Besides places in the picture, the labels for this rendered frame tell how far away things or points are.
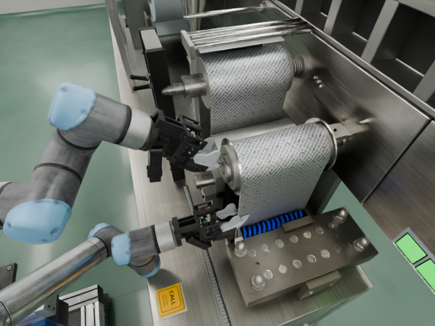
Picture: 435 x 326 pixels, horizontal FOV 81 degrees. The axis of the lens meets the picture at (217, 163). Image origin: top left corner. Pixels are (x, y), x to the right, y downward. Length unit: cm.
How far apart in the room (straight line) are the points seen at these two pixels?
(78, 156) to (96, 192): 183
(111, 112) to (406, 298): 200
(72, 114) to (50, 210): 15
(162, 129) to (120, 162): 198
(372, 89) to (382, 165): 18
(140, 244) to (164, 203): 36
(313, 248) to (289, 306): 19
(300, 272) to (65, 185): 60
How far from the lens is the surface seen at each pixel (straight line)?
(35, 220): 44
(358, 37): 82
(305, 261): 79
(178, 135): 52
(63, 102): 45
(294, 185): 72
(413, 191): 68
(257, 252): 77
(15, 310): 69
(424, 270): 74
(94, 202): 228
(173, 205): 100
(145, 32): 83
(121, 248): 68
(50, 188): 47
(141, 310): 183
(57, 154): 51
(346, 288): 96
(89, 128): 46
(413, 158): 65
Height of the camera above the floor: 174
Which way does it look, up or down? 49 degrees down
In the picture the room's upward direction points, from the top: straight up
